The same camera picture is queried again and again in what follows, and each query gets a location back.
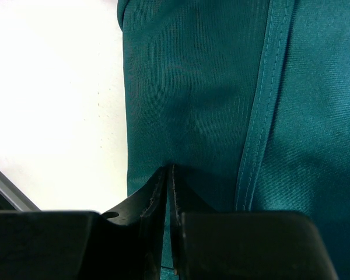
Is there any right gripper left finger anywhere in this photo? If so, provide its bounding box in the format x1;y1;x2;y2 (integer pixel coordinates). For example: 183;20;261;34
0;167;167;279

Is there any teal cloth napkin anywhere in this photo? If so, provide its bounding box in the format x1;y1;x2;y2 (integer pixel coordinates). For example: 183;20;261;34
117;1;350;279

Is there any aluminium frame rail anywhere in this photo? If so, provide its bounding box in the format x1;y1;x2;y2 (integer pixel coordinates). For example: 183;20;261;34
0;171;40;211

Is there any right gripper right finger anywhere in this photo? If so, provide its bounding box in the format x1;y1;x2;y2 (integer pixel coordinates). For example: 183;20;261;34
167;166;338;279

